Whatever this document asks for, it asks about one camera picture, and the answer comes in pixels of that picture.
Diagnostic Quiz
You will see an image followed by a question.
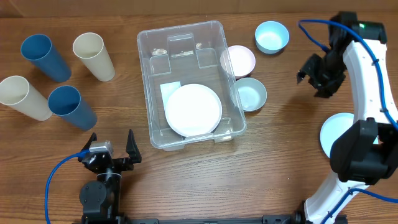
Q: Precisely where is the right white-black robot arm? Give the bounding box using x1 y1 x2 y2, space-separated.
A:
290 11 397 223

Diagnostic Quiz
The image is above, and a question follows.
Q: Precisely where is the near blue plastic cup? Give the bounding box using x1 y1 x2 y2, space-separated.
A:
48 85 97 131

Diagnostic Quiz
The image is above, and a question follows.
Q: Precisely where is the pink plastic bowl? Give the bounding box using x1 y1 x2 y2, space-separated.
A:
220 45 256 79

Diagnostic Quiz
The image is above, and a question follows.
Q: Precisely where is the near cream plastic cup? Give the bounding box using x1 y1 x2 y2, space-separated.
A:
1 75 52 121

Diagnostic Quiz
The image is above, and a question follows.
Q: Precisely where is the light blue plastic plate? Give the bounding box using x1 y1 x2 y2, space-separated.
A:
319 112 379 159

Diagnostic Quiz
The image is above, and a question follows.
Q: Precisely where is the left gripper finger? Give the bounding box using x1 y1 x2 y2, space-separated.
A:
78 133 97 162
126 129 142 164

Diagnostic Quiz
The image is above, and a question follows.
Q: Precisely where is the blue plastic cup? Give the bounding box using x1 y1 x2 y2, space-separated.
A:
21 34 72 83
48 85 97 131

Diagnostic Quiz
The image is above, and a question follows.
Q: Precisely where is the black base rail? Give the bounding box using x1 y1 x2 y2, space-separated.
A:
72 213 348 224

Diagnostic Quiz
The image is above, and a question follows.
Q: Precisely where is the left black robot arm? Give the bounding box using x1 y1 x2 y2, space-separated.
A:
78 129 142 223

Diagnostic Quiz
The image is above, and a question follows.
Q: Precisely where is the grey plastic bowl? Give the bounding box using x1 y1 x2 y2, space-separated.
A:
234 78 267 112

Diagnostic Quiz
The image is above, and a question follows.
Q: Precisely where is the light blue plastic bowl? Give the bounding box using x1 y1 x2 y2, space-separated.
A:
254 21 290 54

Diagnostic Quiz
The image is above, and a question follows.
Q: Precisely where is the pink plastic plate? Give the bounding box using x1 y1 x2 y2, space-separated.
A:
165 84 223 137

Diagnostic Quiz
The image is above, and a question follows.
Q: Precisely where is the far cream plastic cup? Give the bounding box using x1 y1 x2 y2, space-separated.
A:
73 32 116 82

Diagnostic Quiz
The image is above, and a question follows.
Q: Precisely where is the clear plastic storage bin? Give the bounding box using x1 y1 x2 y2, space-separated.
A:
137 21 247 151

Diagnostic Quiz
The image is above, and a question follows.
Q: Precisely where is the cream plastic cup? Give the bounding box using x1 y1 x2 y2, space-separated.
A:
73 32 116 82
1 75 52 121

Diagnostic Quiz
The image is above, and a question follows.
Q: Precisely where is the left blue cable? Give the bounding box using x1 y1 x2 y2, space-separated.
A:
44 149 91 224

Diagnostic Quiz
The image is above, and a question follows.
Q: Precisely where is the far blue plastic cup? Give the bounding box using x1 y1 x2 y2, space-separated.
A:
21 34 72 83

